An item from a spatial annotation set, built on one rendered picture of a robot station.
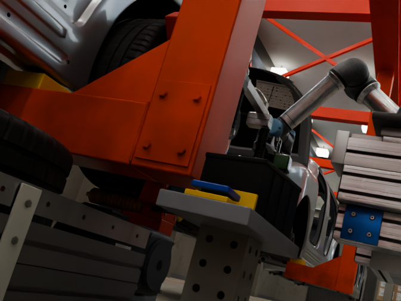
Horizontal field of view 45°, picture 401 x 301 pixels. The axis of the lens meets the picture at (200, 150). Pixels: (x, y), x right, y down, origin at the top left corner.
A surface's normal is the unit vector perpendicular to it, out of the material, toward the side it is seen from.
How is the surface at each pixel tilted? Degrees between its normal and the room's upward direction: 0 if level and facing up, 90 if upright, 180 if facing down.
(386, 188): 90
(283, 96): 143
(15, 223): 90
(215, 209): 90
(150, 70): 90
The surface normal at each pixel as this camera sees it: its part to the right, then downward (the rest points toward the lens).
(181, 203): -0.36, -0.33
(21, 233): 0.90, 0.15
